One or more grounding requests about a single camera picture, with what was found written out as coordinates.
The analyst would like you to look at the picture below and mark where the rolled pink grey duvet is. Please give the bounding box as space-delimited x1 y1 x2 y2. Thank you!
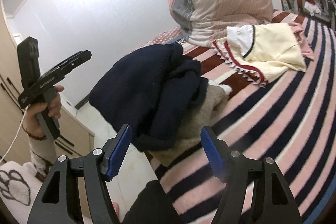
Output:
168 0 273 48

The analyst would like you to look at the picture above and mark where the navy planet sweater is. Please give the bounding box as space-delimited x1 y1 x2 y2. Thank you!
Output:
89 43 208 151

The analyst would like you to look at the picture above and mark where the wooden wardrobe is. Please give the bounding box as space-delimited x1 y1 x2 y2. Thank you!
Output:
1 9 95 164

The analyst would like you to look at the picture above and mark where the white charging cable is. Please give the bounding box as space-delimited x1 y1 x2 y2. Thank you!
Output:
0 105 30 164

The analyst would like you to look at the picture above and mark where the striped fleece blanket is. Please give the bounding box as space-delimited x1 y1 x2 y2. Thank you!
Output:
131 9 336 224

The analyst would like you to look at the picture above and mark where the cream yellow garment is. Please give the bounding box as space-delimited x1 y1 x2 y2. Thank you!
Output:
213 23 314 85

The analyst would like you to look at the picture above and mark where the white fuzzy sleeve forearm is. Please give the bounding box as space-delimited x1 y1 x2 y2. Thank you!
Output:
1 136 57 223

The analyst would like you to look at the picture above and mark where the beige knit garment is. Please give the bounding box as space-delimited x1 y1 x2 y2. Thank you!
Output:
149 81 232 166

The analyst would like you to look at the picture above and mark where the person left hand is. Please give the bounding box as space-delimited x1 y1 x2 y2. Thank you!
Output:
25 85 64 141

